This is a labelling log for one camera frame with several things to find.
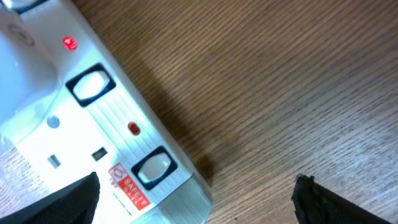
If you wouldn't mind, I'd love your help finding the white USB charger plug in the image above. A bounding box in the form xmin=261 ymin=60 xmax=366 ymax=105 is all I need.
xmin=0 ymin=6 xmax=62 ymax=125

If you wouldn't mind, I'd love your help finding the white power strip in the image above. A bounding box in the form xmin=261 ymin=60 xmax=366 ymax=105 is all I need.
xmin=1 ymin=1 xmax=212 ymax=223

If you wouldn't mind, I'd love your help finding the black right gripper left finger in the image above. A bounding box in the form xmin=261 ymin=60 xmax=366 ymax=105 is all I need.
xmin=1 ymin=172 xmax=100 ymax=224

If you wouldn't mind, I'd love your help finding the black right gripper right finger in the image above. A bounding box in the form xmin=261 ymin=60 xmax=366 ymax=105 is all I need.
xmin=292 ymin=174 xmax=391 ymax=224

